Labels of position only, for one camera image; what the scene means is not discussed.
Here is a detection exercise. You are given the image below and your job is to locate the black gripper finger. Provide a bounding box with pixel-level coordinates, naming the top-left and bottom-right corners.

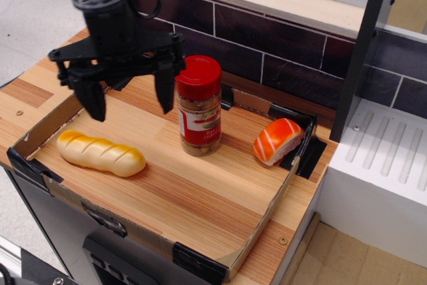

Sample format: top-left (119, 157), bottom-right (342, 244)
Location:
top-left (72, 79), bottom-right (106, 122)
top-left (154, 63), bottom-right (175, 114)

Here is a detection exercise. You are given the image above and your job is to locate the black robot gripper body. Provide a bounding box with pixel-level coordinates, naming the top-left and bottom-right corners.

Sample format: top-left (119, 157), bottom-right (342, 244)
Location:
top-left (49, 0), bottom-right (185, 89)

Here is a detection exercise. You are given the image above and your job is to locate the basil leaves bottle red lid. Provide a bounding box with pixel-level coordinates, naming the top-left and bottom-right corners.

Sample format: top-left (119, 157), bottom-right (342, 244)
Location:
top-left (173, 55), bottom-right (224, 157)

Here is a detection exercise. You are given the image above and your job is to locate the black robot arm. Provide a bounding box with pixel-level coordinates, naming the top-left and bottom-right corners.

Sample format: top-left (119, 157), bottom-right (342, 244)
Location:
top-left (48, 0), bottom-right (185, 121)

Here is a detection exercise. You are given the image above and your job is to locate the toy bread loaf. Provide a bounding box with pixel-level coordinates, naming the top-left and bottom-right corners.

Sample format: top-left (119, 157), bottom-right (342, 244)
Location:
top-left (57, 130), bottom-right (146, 178)

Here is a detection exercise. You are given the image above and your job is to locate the toy salmon nigiri sushi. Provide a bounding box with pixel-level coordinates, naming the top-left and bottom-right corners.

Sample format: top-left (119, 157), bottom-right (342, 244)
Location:
top-left (252, 118), bottom-right (305, 166)

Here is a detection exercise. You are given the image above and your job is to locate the brass screw front right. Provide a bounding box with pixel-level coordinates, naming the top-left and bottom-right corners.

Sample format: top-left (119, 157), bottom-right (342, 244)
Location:
top-left (279, 237), bottom-right (288, 245)

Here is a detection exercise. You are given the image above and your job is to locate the white toy sink unit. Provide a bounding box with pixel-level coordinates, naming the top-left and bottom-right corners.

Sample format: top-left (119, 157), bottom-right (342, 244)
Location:
top-left (317, 27), bottom-right (426, 266)

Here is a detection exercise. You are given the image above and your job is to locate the black vertical post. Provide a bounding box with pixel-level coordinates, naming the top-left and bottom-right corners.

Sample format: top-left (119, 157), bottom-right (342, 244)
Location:
top-left (330, 0), bottom-right (384, 142)

